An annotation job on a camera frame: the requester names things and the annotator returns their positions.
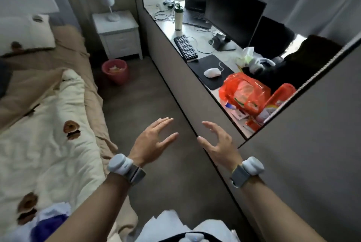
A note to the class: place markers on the person's left hand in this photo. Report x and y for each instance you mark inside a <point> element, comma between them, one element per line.
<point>146,146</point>

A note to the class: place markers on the person's right hand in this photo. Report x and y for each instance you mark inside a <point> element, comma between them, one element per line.
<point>224,150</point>

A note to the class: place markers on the person's right thumb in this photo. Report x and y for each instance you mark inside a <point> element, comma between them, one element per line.
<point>204,143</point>

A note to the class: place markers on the person's left thumb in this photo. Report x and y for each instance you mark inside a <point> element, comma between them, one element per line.
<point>169,140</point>

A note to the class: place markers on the person's right forearm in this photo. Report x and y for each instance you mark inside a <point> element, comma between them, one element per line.
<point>279,210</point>

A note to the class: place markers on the person's left forearm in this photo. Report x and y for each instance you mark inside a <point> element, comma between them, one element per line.
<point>96,208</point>

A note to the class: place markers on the small printed packets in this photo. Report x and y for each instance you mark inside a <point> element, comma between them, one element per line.
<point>244,119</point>

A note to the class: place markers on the white grey wrist tracker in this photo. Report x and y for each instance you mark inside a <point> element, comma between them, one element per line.
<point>125,168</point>
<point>246,171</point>

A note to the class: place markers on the grey built-in desk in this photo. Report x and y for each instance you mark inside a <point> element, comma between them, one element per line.
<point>180,86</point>

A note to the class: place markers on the black mouse pad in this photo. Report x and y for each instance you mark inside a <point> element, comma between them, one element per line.
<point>207,82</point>

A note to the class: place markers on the orange plastic bag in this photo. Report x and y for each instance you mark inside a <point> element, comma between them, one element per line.
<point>245,93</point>

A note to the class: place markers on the white computer mouse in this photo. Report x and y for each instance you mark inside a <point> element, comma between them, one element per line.
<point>212,73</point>

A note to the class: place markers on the beige bed sheet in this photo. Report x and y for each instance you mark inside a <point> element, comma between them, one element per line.
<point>93,103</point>

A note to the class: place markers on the white shirt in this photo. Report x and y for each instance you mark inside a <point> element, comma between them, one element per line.
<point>169,226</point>

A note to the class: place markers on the orange refill pouch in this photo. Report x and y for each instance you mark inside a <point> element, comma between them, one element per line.
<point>277,99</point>

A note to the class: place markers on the red waste bin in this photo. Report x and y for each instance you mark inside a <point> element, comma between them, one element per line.
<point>115,72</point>

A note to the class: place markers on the black white chest device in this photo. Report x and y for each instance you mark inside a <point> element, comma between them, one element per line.
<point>194,237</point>

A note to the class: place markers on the black keyboard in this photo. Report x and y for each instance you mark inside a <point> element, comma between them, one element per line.
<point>185,47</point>

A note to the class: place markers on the white crumpled plastic bag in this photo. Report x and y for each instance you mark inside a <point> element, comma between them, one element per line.
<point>244,56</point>

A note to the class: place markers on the white headphones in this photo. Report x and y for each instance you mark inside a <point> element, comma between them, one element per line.
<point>261,64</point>

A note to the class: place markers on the white nightstand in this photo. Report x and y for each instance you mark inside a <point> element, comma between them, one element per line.
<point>118,36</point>

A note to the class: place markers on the cream quilt with bear print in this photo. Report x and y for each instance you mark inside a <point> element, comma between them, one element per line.
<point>48,148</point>

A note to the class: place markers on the white drinking bottle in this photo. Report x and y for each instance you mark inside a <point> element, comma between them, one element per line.
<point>178,17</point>

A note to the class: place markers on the pile of black clothes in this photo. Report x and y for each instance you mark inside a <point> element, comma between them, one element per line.
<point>304,64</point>

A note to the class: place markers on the black computer monitor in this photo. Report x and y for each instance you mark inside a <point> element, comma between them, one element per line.
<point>232,13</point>

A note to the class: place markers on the purple cloth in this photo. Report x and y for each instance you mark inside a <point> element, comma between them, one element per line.
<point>48,227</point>

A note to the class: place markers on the white table lamp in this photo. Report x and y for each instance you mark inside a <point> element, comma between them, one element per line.
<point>108,0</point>

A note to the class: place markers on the white pillow with bear print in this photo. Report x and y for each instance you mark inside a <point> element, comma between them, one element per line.
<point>25,34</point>

